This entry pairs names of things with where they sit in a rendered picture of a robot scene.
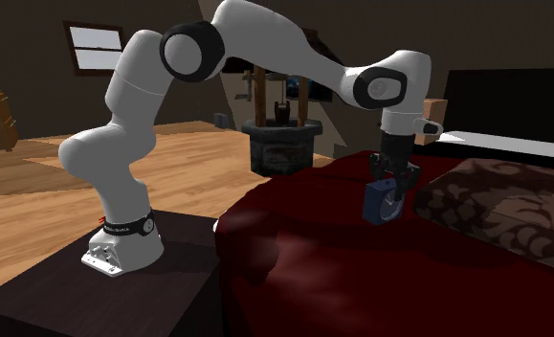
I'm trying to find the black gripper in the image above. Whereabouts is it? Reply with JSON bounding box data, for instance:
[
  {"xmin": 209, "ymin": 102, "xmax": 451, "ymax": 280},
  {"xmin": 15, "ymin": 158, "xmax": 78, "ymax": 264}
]
[{"xmin": 368, "ymin": 130, "xmax": 422, "ymax": 203}]

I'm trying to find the blue alarm clock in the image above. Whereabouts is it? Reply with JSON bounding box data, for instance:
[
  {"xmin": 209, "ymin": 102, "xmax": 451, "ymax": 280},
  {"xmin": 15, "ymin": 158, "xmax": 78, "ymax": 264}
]
[{"xmin": 362, "ymin": 179, "xmax": 406, "ymax": 227}]

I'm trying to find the dark red bed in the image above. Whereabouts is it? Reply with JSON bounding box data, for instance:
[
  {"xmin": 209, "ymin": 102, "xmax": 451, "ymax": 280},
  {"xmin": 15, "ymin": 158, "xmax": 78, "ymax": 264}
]
[{"xmin": 213, "ymin": 68, "xmax": 554, "ymax": 337}]

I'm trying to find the brown patterned pillow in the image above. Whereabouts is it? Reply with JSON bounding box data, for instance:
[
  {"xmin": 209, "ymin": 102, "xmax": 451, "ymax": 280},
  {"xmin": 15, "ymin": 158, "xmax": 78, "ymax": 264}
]
[{"xmin": 413, "ymin": 157, "xmax": 554, "ymax": 275}]

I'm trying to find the stone wishing well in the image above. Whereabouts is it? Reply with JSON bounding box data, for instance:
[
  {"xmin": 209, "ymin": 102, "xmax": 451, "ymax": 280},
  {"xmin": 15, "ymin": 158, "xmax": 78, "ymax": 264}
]
[{"xmin": 240, "ymin": 65, "xmax": 324, "ymax": 178}]

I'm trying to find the dark robot stand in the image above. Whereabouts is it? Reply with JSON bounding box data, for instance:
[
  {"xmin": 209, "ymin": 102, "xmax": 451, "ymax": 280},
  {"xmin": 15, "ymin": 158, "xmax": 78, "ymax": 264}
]
[{"xmin": 0, "ymin": 209, "xmax": 226, "ymax": 337}]

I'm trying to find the brown framed window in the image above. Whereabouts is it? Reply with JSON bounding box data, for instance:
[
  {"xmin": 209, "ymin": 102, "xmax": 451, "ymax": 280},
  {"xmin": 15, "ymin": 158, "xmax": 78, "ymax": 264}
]
[{"xmin": 62, "ymin": 19, "xmax": 126, "ymax": 78}]

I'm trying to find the blue wall picture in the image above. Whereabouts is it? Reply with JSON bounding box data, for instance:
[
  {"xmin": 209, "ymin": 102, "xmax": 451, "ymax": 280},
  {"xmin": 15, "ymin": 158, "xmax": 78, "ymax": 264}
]
[{"xmin": 284, "ymin": 75, "xmax": 334, "ymax": 103}]

